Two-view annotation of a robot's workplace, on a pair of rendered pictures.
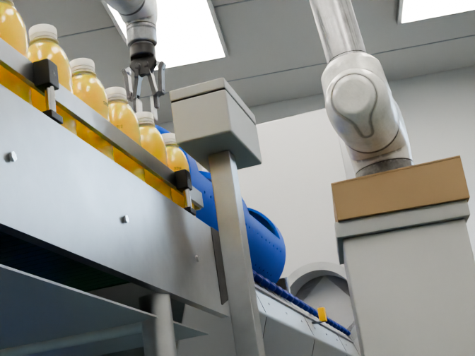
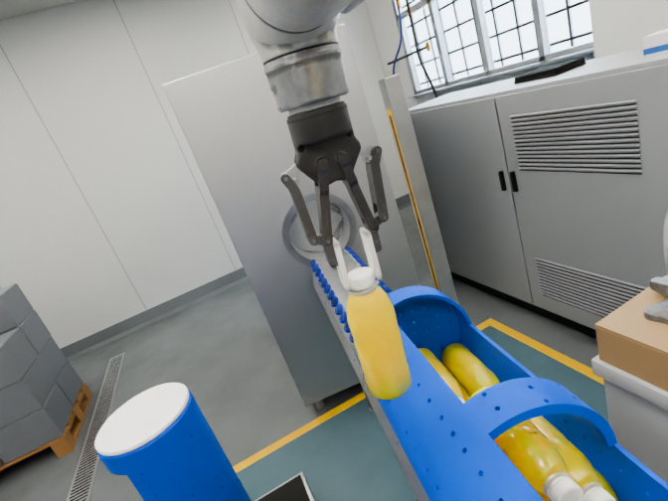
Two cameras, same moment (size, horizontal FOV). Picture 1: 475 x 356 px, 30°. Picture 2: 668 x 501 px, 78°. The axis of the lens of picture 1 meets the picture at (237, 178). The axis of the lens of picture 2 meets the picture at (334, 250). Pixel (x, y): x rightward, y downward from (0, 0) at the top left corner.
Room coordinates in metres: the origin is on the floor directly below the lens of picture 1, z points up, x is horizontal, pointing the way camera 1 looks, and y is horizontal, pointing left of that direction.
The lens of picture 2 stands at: (1.87, 0.43, 1.69)
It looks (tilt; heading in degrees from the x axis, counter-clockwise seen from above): 19 degrees down; 339
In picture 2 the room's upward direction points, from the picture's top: 20 degrees counter-clockwise
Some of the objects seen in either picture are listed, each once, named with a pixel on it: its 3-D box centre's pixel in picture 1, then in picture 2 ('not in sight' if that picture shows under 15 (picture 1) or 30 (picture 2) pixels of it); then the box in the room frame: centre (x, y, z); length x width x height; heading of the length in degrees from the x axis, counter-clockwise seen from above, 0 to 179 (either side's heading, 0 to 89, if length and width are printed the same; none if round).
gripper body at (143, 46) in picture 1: (143, 60); (325, 144); (2.35, 0.22, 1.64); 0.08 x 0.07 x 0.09; 77
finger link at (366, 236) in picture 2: (153, 108); (371, 252); (2.35, 0.21, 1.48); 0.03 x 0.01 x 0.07; 166
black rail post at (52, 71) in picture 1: (47, 92); not in sight; (1.00, 0.22, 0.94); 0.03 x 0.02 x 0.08; 166
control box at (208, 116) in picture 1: (217, 128); not in sight; (1.48, 0.02, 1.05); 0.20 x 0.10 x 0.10; 166
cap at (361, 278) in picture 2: not in sight; (360, 276); (2.35, 0.23, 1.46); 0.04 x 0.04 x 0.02
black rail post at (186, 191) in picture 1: (184, 193); not in sight; (1.48, 0.10, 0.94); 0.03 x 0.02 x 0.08; 166
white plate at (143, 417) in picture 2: not in sight; (143, 416); (3.12, 0.72, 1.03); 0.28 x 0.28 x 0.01
